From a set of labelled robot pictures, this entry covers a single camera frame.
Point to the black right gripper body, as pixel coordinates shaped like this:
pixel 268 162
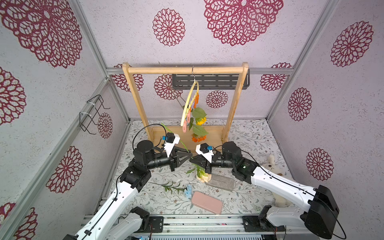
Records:
pixel 207 163

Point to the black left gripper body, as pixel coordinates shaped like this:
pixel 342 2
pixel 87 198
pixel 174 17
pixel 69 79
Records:
pixel 161 161

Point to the orange flower with stem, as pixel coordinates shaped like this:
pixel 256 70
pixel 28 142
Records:
pixel 199 133

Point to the blue flower with stem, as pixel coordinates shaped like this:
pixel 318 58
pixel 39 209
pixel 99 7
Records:
pixel 177 188

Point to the yellow sunflower with stem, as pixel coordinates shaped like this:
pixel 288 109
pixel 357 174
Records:
pixel 196 113

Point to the yellow wavy clothes hanger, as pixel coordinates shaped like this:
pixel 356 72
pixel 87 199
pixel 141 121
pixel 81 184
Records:
pixel 190 103

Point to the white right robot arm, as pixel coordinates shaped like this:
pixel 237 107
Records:
pixel 318 210

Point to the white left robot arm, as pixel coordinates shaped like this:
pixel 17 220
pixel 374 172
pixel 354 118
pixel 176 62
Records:
pixel 146 157

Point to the wooden clothes rack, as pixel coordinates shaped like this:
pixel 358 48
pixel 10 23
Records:
pixel 217 134

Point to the pink clothes peg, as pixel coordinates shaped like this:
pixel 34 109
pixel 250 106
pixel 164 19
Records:
pixel 188 117
pixel 185 127

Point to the orange clothes peg top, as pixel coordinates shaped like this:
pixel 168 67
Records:
pixel 197 96

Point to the grey felt pouch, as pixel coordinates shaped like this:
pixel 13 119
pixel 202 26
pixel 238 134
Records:
pixel 221 182

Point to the pink case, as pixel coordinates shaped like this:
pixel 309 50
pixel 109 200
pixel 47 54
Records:
pixel 207 203

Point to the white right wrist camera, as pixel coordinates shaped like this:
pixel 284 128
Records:
pixel 206 151

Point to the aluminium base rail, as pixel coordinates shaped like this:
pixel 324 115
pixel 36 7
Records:
pixel 219 225

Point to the black wall shelf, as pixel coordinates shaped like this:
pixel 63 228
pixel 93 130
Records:
pixel 206 82

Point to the black wire wall rack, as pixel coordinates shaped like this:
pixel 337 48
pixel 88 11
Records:
pixel 86 118

